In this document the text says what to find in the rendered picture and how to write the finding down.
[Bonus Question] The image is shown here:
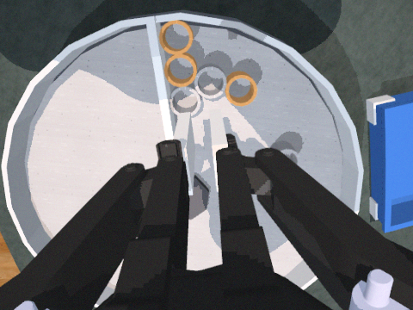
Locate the blue plastic crate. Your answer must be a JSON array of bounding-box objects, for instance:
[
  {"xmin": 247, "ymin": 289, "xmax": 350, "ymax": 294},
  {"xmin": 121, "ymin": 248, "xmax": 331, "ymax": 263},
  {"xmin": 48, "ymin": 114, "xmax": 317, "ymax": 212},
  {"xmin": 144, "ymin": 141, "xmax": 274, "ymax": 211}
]
[{"xmin": 366, "ymin": 91, "xmax": 413, "ymax": 233}]

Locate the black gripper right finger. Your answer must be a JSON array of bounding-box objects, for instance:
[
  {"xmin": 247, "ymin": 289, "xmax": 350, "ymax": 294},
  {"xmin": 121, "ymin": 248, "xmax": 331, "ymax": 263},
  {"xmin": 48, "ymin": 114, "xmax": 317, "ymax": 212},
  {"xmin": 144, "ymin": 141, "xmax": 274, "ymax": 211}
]
[{"xmin": 209, "ymin": 108, "xmax": 413, "ymax": 310}]

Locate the tan hollow cylinder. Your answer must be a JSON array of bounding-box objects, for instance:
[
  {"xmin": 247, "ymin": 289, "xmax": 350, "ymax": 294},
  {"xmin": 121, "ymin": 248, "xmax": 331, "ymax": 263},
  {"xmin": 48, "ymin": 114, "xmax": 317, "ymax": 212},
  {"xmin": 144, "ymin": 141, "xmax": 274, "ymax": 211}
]
[
  {"xmin": 225, "ymin": 71, "xmax": 257, "ymax": 106},
  {"xmin": 164, "ymin": 53, "xmax": 197, "ymax": 87},
  {"xmin": 159, "ymin": 20, "xmax": 194, "ymax": 55}
]

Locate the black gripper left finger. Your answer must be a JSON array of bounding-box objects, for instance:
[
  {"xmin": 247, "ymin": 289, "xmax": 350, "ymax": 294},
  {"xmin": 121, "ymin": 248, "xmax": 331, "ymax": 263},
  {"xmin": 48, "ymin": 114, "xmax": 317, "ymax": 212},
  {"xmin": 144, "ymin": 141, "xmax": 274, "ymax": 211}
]
[{"xmin": 0, "ymin": 112, "xmax": 195, "ymax": 310}]

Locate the grey hollow cylinder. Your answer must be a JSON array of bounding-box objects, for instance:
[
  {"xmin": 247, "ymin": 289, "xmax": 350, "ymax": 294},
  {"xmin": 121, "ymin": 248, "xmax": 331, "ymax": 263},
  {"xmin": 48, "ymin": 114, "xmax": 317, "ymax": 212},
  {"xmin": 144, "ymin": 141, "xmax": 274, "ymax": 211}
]
[
  {"xmin": 194, "ymin": 64, "xmax": 226, "ymax": 99},
  {"xmin": 270, "ymin": 140, "xmax": 300, "ymax": 166},
  {"xmin": 170, "ymin": 84, "xmax": 201, "ymax": 116}
]

